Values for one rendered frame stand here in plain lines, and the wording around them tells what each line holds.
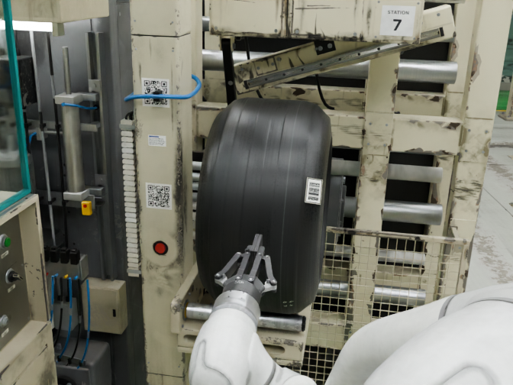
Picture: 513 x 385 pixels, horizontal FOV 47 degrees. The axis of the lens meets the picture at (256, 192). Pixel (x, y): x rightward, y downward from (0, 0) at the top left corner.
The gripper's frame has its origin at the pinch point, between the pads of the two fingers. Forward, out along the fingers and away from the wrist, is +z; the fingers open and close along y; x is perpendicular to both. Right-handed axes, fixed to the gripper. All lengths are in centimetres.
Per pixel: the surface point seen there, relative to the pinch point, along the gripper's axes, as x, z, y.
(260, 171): -9.7, 18.1, 2.3
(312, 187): -6.9, 17.6, -10.3
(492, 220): 174, 333, -139
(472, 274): 159, 231, -106
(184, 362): 62, 24, 26
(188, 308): 36.6, 19.9, 22.4
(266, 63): -19, 75, 10
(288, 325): 37.4, 19.2, -6.2
